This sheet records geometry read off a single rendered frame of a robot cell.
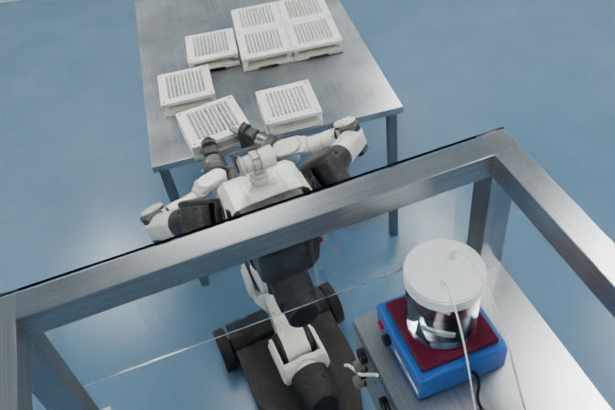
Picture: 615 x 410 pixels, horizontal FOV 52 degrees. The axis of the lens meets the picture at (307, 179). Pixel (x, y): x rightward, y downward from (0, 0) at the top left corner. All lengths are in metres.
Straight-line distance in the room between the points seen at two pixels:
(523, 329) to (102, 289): 0.87
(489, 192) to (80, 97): 3.89
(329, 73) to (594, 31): 2.53
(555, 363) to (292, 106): 1.67
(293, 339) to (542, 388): 1.42
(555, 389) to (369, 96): 1.75
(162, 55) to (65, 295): 2.32
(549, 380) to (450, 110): 2.92
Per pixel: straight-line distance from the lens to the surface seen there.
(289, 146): 2.27
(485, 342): 1.34
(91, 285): 1.17
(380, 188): 1.20
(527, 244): 3.42
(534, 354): 1.45
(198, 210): 1.88
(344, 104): 2.81
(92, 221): 3.87
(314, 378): 2.54
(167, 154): 2.74
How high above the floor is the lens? 2.59
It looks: 44 degrees down
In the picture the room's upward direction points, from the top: 8 degrees counter-clockwise
